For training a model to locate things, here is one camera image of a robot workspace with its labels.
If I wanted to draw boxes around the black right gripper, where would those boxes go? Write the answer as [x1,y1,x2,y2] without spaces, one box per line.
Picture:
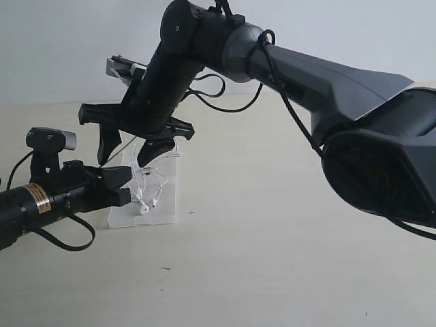
[78,76,195,168]

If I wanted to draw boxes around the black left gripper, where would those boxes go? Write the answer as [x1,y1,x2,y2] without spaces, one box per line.
[50,160,132,215]

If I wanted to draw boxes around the white wired earphones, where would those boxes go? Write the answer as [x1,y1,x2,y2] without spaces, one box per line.
[129,143,183,216]

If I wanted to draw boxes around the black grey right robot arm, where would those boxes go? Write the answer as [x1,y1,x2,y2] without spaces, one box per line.
[78,1,435,228]

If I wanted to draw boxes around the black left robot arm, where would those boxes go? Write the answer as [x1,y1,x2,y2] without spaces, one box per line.
[1,160,132,251]

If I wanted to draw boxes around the clear plastic storage case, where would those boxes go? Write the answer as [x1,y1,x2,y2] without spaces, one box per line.
[107,141,183,229]

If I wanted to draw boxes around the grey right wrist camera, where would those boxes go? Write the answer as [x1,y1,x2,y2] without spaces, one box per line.
[106,55,147,87]

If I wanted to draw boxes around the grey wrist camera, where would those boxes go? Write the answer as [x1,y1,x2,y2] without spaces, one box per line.
[25,127,77,153]
[106,55,147,87]

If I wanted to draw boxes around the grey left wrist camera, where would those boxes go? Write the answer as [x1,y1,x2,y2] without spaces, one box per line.
[25,127,77,153]

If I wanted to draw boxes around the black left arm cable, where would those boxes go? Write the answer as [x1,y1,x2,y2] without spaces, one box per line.
[5,153,97,253]

